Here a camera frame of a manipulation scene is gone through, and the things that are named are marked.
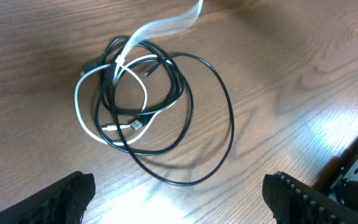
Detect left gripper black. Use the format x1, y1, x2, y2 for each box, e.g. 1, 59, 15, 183
262, 137, 358, 224

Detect white usb cable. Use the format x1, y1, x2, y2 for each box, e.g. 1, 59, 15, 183
74, 0, 204, 147

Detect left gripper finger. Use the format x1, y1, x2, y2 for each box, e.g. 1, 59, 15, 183
0, 171, 96, 224

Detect black usb cable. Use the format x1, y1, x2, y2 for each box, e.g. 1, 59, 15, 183
109, 52, 236, 187
80, 35, 195, 156

